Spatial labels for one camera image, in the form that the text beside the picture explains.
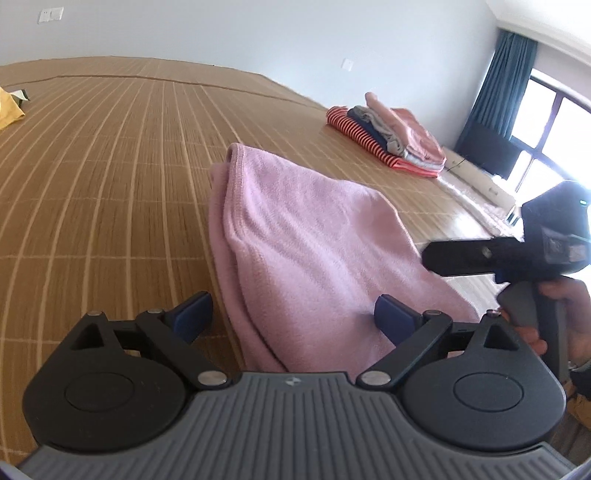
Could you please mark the black panel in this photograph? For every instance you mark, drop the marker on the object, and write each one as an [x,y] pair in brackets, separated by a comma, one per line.
[489,147]

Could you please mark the person's tan trousers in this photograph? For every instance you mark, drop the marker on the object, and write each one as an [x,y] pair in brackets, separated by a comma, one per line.
[581,410]

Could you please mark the navy folded garment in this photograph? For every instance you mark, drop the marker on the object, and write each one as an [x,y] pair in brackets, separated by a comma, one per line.
[364,121]

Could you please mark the white wall switch plate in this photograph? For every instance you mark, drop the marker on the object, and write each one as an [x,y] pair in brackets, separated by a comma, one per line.
[50,14]

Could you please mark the pink fleece garment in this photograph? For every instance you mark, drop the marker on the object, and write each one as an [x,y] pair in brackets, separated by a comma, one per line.
[314,240]

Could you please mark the grey folded garment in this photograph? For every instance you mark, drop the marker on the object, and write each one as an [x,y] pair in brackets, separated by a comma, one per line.
[397,143]

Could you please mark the red striped folded garment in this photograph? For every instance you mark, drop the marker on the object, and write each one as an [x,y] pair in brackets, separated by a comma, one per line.
[351,127]

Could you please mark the white wall socket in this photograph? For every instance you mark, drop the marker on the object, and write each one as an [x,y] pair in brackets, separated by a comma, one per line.
[347,63]

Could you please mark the person's right hand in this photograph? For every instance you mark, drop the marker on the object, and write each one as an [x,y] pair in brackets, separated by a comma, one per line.
[579,323]

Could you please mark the teal curtain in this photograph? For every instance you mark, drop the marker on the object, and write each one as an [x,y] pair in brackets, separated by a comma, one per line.
[503,78]

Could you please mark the beige bed end board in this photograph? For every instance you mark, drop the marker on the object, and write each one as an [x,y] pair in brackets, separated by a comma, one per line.
[475,177]

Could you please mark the yellow striped garment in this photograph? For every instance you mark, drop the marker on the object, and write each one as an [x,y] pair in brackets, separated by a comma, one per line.
[9,110]

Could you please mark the window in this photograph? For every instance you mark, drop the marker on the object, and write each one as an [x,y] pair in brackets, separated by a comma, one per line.
[554,138]

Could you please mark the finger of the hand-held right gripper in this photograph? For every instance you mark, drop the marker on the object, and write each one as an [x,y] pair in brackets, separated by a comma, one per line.
[461,258]

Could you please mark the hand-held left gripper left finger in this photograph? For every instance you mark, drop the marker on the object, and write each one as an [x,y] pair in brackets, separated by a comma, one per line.
[194,316]

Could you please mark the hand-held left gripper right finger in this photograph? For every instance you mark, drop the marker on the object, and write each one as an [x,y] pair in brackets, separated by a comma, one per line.
[392,318]

